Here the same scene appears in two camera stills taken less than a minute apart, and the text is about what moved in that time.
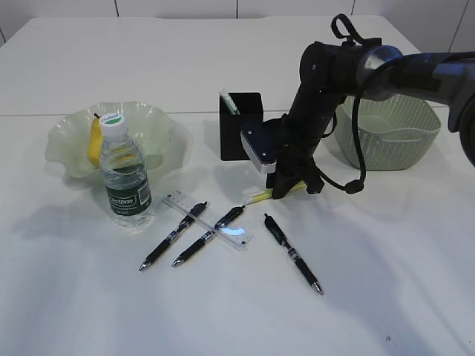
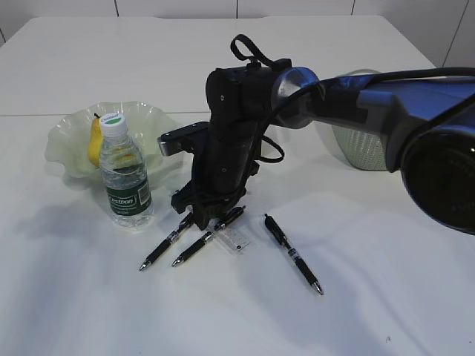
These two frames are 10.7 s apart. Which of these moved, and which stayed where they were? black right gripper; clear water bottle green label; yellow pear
Moved: black right gripper
Stayed: clear water bottle green label; yellow pear
